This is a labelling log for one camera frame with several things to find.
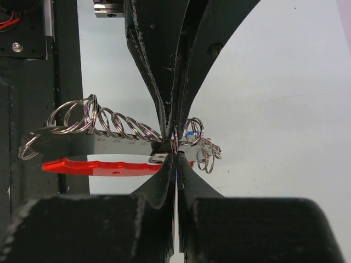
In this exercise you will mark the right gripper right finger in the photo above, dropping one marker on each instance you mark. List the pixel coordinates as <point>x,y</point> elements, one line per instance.
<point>215,228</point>

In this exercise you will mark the blue tagged key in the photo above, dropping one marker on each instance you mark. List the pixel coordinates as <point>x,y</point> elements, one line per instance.
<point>193,135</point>

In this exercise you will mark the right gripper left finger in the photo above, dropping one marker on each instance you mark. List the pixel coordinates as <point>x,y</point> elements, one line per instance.
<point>137,227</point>

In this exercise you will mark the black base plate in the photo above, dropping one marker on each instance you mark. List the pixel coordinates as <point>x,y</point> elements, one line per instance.
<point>40,69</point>

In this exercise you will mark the red handled keyring holder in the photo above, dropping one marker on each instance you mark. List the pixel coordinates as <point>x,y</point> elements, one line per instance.
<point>81,137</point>

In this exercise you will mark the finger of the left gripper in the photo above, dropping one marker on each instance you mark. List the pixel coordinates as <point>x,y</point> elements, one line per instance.
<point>153,30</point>
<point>211,26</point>

